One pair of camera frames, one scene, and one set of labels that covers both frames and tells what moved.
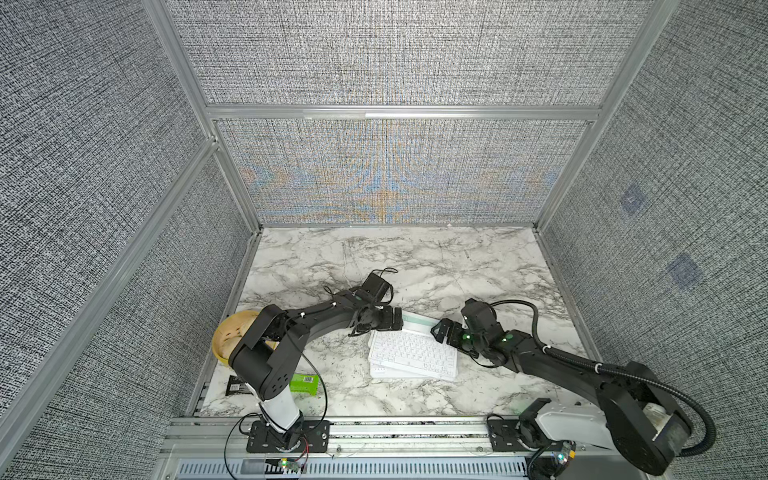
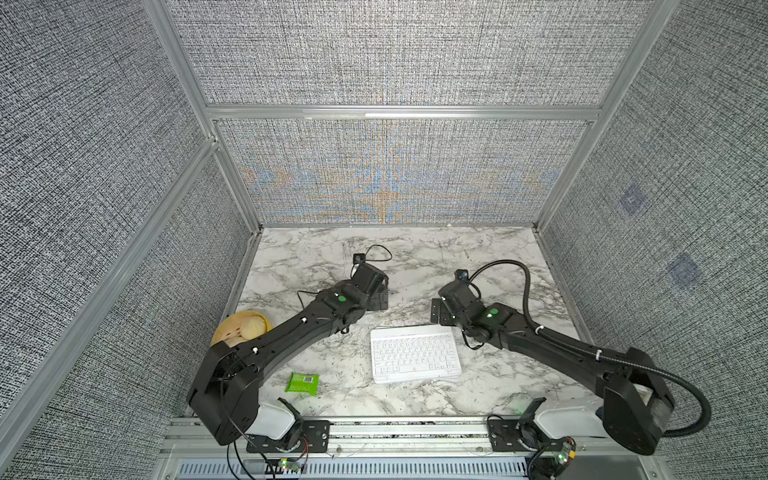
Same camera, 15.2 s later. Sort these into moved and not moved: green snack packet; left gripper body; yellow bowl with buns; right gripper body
Moved: right gripper body; left gripper body
Not moved: green snack packet; yellow bowl with buns
